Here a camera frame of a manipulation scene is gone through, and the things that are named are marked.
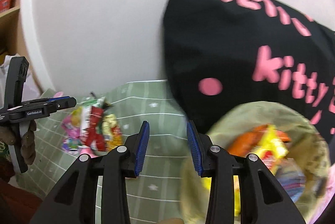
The green white snack wrapper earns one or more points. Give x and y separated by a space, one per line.
91 103

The pink cup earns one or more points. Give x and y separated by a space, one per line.
58 94

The pink purple snack packet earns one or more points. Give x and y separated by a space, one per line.
72 127

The red snack wrapper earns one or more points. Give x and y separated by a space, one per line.
95 135

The person's left forearm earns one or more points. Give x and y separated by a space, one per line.
15 195

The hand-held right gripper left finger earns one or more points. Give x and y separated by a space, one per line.
142 148

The white plastic bag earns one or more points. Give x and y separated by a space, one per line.
3 66

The person's left hand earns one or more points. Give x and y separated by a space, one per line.
29 142

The pink printed blanket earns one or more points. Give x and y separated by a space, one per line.
330 187

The green checked tablecloth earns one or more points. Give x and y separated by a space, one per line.
157 108

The orange plastic bag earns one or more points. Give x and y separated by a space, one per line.
243 141

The magenta snack wrapper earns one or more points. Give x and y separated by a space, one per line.
291 180

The black bag with pink print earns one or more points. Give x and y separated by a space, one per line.
222 43

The bin with yellow plastic liner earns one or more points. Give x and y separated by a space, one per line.
314 140

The gold snack wrapper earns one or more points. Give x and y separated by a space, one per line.
111 124

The wooden shelf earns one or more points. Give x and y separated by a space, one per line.
7 30

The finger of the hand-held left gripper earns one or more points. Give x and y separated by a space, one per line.
65 104
53 99

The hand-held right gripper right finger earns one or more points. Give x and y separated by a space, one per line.
194 148

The yellow snack wrapper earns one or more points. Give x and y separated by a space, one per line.
269 145

